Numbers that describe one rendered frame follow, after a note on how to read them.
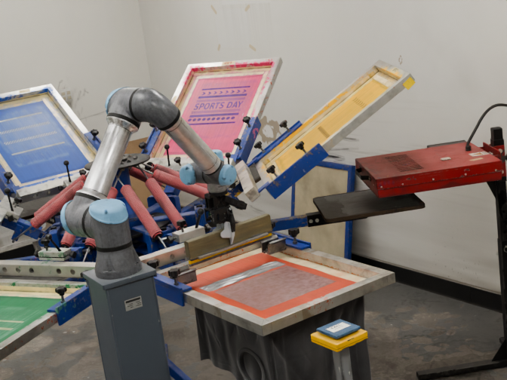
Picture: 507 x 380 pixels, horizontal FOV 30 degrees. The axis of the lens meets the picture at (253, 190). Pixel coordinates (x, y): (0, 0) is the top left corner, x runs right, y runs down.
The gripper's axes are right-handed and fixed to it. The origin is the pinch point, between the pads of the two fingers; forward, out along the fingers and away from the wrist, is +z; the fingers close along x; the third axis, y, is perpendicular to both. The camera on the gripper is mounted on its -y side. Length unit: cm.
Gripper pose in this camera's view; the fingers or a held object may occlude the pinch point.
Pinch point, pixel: (229, 239)
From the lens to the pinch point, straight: 362.6
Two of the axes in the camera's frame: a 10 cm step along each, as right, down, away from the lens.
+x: 5.8, 1.3, -8.1
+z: 1.2, 9.6, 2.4
